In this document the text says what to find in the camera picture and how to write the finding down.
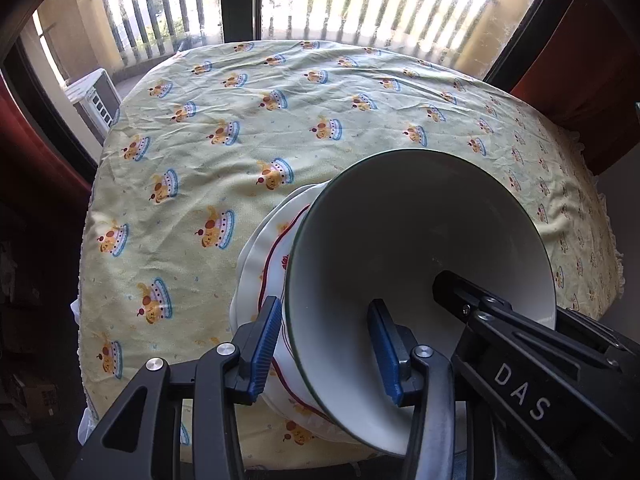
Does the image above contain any balcony railing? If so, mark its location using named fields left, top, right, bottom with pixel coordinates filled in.
left=90, top=0, right=501, bottom=68

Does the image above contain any white red-trim floral plate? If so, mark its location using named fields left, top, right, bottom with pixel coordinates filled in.
left=257, top=205, right=351, bottom=426

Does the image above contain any white air conditioner unit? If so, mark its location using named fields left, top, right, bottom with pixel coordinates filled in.
left=62, top=67, right=121, bottom=131

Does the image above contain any brown cardboard box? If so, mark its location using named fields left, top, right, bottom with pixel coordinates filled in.
left=10, top=375, right=63, bottom=421

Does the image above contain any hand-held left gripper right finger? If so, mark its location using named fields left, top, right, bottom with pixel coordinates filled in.
left=366, top=298, right=457, bottom=480

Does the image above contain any yellow printed tablecloth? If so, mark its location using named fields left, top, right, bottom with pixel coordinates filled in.
left=75, top=39, right=626, bottom=471

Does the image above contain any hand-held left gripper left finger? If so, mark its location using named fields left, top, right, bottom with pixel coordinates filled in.
left=65, top=296, right=284, bottom=480

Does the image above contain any red curtain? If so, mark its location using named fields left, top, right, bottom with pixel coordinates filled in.
left=0, top=70, right=101, bottom=211
left=510, top=0, right=640, bottom=176

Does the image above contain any black sliding door frame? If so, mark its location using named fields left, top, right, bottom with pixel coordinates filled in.
left=0, top=0, right=576, bottom=171

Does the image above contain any floral ceramic bowl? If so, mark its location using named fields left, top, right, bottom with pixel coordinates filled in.
left=284, top=149, right=558, bottom=461

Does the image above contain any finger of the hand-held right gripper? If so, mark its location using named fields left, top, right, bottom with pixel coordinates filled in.
left=432, top=270, right=626, bottom=376
left=555, top=306, right=640, bottom=362

